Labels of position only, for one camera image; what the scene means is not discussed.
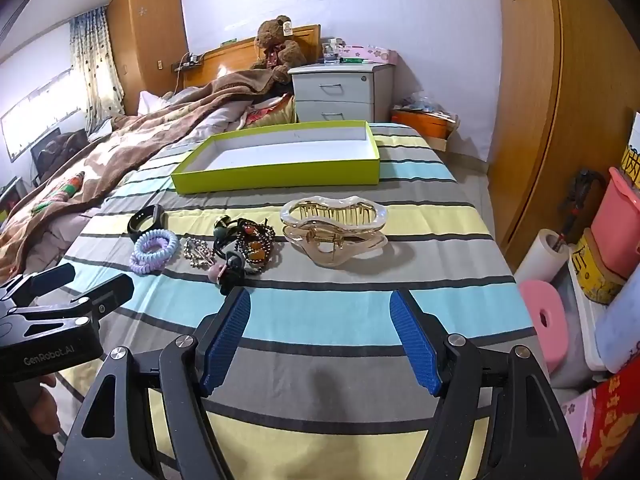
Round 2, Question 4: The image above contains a cardboard box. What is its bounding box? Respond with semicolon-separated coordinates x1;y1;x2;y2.
390;110;461;153

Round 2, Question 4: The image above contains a purple spiral hair tie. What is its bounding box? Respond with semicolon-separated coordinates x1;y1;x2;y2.
130;250;168;276

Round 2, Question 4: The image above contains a pale plastic bag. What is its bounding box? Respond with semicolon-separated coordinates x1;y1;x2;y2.
595;270;640;372

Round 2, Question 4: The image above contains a brown blanket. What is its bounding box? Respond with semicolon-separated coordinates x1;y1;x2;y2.
0;70;281;281

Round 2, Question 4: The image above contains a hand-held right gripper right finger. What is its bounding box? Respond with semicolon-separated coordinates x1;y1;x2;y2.
389;287;583;480

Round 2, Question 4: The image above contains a brown teddy bear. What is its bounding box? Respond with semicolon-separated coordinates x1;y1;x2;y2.
250;15;308;85

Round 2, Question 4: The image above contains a black hair tie pink ball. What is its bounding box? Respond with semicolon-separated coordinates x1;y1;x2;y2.
207;252;248;296

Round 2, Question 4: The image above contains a grey nightstand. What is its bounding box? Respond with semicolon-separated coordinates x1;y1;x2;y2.
287;62;396;123

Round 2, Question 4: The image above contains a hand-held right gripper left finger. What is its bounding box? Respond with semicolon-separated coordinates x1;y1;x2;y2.
57;287;252;480

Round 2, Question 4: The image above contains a blue spiral hair tie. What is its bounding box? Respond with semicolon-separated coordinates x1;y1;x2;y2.
134;230;180;263

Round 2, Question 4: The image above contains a patterned curtain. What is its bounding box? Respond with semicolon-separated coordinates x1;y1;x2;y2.
70;6;126;133

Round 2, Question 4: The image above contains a black red handle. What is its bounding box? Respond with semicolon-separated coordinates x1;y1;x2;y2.
560;170;606;246

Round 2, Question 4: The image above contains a brown beaded bracelet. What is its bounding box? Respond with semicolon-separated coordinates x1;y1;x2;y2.
235;217;277;276

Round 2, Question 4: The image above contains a black wristband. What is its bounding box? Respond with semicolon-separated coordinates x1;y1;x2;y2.
127;204;167;235

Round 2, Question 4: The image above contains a rhinestone hair clip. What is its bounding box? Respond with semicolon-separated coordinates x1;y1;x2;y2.
181;237;217;273

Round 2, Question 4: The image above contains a pink floral box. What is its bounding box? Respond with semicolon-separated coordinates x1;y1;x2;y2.
340;45;398;65

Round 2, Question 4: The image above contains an orange box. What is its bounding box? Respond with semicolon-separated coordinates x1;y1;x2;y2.
391;107;458;141

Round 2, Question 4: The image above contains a yellow printed bed sheet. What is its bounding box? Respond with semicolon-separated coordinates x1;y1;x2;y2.
240;95;297;128

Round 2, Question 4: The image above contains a pink stool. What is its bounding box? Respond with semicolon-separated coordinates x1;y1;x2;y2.
519;280;568;373

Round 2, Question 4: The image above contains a black hair tie green bead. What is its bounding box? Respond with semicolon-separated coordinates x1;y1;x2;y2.
214;216;248;256

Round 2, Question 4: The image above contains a person's left hand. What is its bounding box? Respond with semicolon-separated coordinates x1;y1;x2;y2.
20;372;63;456

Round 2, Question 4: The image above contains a wooden headboard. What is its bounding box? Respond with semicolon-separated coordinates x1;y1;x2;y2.
182;24;322;88

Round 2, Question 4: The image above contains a window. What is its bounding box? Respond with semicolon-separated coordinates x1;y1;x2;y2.
0;67;83;161

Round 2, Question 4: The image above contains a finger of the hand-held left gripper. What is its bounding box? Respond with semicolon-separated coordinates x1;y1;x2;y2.
0;263;76;307
75;274;135;320

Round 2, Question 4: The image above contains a white paper roll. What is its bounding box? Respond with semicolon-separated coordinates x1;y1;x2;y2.
514;229;571;291

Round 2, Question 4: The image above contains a lime green tray box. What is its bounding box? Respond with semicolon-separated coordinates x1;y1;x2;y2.
170;120;382;196

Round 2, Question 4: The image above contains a white pillow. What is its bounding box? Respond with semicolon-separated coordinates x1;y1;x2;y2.
137;90;173;116

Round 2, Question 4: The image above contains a dark cloth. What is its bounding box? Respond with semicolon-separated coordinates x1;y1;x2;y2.
30;127;91;181

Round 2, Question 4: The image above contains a tall wooden corner wardrobe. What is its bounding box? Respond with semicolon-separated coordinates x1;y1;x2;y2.
106;0;190;116

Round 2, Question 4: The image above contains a pink plastic bin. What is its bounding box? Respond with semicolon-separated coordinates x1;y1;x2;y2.
592;167;640;281

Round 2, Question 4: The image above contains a red printed bag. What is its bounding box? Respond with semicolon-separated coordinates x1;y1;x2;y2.
582;372;640;480

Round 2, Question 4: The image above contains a beige translucent hair claw clip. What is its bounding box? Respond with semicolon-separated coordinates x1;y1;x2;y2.
279;195;390;266

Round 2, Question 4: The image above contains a large wooden wardrobe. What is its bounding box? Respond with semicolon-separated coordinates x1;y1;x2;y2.
487;0;640;271

